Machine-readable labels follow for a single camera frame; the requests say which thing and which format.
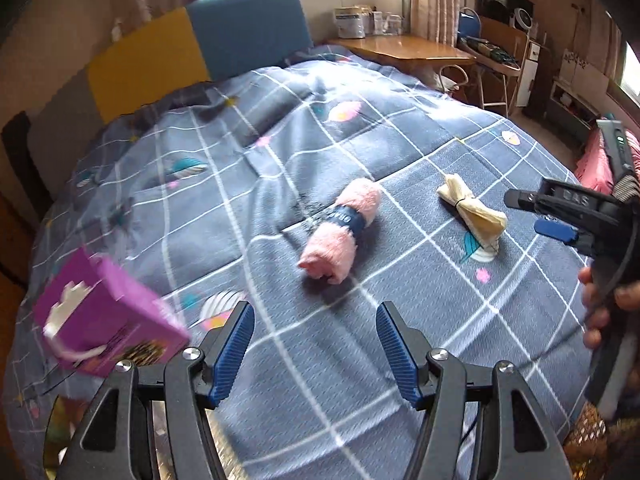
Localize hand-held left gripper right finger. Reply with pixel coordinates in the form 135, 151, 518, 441
375, 301, 573, 480

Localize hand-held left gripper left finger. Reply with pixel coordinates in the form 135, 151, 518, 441
57, 300, 257, 480

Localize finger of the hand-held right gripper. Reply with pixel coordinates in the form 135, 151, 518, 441
504, 186, 556, 213
533, 217, 596, 257

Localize cream cloth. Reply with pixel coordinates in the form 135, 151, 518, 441
436, 172, 508, 253

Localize pink towel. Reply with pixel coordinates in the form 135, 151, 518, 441
297, 177, 383, 283

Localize gold box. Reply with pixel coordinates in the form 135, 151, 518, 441
42, 394, 241, 480

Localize person's right hand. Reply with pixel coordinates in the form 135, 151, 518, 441
579, 266, 640, 350

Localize low open shelf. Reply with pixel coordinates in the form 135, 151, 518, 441
546, 77, 601, 147

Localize white small cabinet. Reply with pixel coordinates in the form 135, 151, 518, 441
516, 40, 545, 108

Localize purple tissue box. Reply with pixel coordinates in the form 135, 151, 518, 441
32, 247, 192, 378

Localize grey checked printed blanket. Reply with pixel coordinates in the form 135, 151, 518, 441
2, 45, 596, 480

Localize white paper bags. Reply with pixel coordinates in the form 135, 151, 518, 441
556, 49, 610, 102

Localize white folding table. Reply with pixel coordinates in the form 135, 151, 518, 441
462, 35, 532, 117

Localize blue chair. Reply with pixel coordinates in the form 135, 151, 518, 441
440, 7, 485, 97

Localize white fan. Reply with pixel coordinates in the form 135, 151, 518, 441
510, 0, 540, 32

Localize wooden desk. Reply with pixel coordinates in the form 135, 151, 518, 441
327, 34, 478, 78

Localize brown patterned cloth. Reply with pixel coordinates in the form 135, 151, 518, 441
564, 402, 611, 462

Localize clear plastic containers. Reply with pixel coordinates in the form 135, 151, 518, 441
370, 10, 404, 37

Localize black board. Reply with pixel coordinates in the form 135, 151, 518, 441
0, 110, 53, 206

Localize grey yellow blue headboard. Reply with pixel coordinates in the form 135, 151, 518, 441
27, 0, 315, 188

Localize black cable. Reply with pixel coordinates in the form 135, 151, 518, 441
462, 322, 588, 446

